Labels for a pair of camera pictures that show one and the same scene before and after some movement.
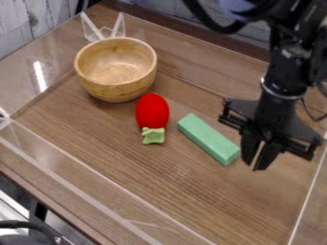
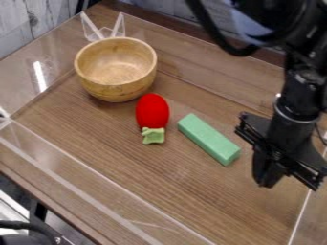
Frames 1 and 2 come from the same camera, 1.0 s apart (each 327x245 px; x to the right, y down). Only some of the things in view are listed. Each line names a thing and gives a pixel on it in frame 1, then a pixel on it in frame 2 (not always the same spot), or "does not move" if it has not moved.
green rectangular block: x=209 y=139 does not move
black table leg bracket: x=38 y=211 does not move
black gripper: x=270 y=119 -> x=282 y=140
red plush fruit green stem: x=152 y=116 does not move
